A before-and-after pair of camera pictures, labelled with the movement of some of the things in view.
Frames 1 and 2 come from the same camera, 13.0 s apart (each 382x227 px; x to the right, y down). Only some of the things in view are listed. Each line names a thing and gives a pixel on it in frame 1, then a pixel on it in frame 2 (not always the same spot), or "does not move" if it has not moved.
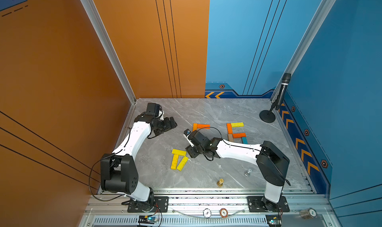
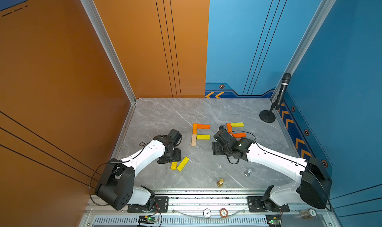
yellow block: [237, 124] does not move
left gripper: [168, 126] -> [177, 157]
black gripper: [187, 132] -> [223, 134]
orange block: [239, 135] does not move
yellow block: [174, 162] does not move
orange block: [200, 126] does not move
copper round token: [224, 212] does not move
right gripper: [189, 150] -> [215, 147]
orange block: [229, 128] does not move
